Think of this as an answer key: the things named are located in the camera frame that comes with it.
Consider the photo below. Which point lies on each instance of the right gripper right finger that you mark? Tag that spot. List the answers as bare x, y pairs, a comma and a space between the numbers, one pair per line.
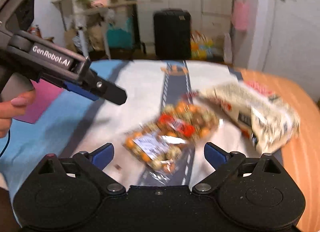
245, 192

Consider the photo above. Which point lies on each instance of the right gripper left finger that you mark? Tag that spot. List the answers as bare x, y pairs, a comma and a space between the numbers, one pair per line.
61, 193

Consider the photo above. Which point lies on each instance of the white door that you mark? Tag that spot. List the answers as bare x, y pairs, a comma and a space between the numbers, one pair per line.
293, 52

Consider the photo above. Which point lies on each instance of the orange bean snack bag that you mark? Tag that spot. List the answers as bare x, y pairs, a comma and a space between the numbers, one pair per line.
161, 153
187, 121

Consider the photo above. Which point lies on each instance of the pink storage box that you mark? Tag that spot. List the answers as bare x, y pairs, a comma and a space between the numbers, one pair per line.
46, 94

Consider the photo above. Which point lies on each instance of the white cracker snack bag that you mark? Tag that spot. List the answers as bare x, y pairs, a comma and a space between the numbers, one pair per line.
262, 115

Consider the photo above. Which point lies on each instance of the teal bag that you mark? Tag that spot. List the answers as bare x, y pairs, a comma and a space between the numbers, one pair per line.
120, 37

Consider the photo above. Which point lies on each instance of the person's left hand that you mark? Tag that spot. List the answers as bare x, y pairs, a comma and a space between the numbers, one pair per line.
14, 108

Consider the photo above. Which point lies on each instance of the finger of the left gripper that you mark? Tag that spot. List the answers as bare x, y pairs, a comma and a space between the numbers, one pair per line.
102, 88
80, 91

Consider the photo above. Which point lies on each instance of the colourful toy box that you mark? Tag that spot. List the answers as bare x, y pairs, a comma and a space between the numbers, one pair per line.
201, 46

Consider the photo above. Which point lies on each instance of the white rolling side table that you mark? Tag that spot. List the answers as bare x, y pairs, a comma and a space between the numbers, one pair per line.
89, 26

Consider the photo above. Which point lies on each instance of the pink hanging bag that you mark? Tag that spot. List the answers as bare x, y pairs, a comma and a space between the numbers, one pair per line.
240, 15

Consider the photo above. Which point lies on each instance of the black suitcase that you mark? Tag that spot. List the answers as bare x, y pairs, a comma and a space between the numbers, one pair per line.
172, 33

